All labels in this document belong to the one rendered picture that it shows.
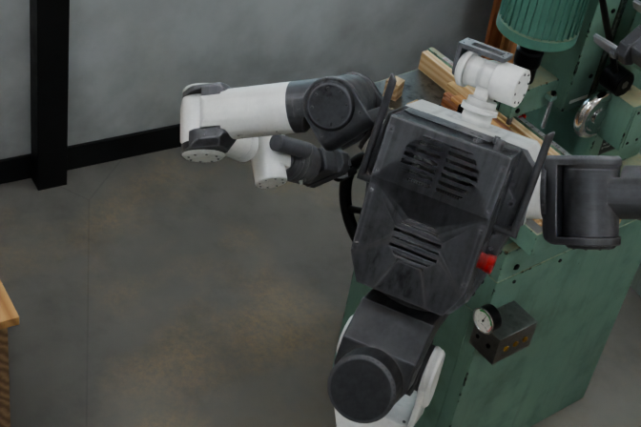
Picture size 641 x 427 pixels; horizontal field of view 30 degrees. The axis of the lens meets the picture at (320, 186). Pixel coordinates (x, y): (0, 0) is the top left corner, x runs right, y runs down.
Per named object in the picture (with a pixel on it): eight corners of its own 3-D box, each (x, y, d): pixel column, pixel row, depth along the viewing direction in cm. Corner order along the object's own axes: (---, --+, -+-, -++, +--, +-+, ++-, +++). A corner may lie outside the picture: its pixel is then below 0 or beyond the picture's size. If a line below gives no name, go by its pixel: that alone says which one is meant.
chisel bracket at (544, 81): (485, 108, 268) (494, 77, 263) (529, 93, 276) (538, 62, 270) (507, 126, 264) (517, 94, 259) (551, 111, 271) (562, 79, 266)
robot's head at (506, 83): (503, 120, 195) (522, 69, 193) (448, 99, 199) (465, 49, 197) (516, 119, 201) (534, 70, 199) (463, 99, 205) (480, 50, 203)
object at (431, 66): (417, 69, 293) (422, 51, 290) (423, 67, 294) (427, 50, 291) (593, 211, 259) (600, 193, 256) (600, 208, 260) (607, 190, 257)
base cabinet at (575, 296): (328, 369, 334) (371, 171, 290) (479, 299, 365) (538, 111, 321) (431, 483, 308) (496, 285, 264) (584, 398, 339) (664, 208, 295)
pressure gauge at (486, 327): (467, 327, 267) (476, 301, 262) (480, 321, 269) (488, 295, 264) (486, 346, 263) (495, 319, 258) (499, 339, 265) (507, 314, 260)
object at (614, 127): (589, 129, 272) (604, 86, 265) (609, 121, 276) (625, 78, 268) (619, 152, 267) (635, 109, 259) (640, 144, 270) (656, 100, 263)
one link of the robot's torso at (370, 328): (386, 438, 189) (422, 338, 185) (312, 406, 192) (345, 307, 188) (423, 385, 215) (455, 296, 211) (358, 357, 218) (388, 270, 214)
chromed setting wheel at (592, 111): (564, 139, 268) (579, 93, 260) (601, 125, 274) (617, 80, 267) (573, 147, 266) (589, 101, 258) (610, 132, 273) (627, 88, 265)
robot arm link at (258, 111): (165, 150, 209) (285, 137, 202) (166, 78, 212) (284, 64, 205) (193, 164, 219) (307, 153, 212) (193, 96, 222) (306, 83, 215)
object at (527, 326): (467, 342, 273) (475, 317, 268) (506, 324, 280) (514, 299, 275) (491, 366, 268) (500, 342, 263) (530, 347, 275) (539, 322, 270)
